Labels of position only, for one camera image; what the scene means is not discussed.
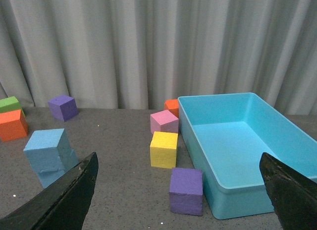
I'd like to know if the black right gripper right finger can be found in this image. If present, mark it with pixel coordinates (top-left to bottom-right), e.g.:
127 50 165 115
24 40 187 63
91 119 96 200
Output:
259 152 317 230

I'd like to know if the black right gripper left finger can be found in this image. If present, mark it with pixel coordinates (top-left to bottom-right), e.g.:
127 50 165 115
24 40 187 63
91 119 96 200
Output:
0 152 99 230

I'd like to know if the light blue foam block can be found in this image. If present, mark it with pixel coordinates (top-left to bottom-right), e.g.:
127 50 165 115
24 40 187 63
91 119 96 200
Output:
23 128 79 173
37 170 66 188

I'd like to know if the light blue plastic bin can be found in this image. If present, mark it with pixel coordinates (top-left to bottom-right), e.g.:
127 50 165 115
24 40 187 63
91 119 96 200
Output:
178 93 317 220

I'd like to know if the purple foam block far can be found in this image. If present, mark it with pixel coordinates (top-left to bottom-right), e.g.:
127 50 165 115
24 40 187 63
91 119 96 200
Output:
48 95 79 121

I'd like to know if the purple foam block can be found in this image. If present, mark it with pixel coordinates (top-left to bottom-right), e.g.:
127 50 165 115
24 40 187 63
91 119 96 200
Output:
48 95 79 121
169 168 203 216

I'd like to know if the purple foam block near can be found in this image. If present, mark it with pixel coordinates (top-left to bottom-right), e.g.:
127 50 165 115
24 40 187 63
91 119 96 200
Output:
169 168 203 216

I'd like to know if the yellow foam block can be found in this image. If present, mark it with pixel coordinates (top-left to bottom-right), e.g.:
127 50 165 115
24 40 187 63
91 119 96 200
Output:
150 131 178 169

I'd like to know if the green foam block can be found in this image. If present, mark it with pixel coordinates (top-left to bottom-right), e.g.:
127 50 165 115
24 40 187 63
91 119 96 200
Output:
0 96 25 116

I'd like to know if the pink foam block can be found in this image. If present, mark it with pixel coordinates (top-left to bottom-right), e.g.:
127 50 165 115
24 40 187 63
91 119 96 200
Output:
150 110 179 134

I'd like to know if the orange foam block by bin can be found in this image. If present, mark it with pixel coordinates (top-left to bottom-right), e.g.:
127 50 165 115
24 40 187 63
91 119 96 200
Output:
164 99 179 118

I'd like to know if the grey curtain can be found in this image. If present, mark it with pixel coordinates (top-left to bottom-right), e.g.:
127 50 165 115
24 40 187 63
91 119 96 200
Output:
0 0 317 115

